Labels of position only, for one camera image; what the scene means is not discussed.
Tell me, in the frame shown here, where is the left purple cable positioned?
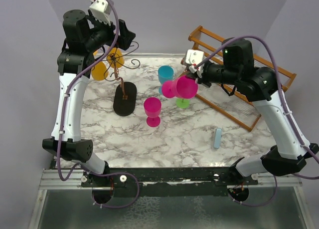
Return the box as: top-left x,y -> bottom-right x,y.
56,0 -> 141,210

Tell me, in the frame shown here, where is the metal wine glass rack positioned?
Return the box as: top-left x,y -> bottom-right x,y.
101,41 -> 141,117

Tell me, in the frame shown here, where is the green plastic wine glass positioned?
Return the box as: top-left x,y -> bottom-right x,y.
176,98 -> 190,109

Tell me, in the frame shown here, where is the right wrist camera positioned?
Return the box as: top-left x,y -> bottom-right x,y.
181,49 -> 205,77

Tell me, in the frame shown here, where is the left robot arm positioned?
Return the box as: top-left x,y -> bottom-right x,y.
42,9 -> 136,187

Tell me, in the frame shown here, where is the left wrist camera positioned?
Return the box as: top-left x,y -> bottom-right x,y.
89,0 -> 111,25

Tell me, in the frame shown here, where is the pink wine glass front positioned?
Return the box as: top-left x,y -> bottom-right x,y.
161,76 -> 198,99

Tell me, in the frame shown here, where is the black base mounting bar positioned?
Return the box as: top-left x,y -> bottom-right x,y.
81,167 -> 258,197

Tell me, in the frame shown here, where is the pink wine glass left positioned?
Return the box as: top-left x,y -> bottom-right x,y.
144,97 -> 161,127

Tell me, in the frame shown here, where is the yellow plastic wine glass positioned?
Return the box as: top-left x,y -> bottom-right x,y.
91,62 -> 108,81

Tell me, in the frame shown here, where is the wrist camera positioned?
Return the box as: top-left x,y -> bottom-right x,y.
89,0 -> 111,25
181,49 -> 205,77

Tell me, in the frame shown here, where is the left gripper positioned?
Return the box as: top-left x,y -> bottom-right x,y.
84,12 -> 135,52

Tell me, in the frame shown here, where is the light blue flat stick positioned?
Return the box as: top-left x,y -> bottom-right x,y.
213,128 -> 222,149

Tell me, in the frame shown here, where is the pink wine glass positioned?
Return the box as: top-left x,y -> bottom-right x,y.
161,76 -> 198,99
144,97 -> 161,127

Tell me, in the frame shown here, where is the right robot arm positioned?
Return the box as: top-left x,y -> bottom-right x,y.
189,35 -> 319,185

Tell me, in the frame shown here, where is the blue plastic wine glass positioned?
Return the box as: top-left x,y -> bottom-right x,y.
158,65 -> 174,94

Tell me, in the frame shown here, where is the orange plastic wine glass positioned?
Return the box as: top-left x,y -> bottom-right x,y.
106,47 -> 125,69

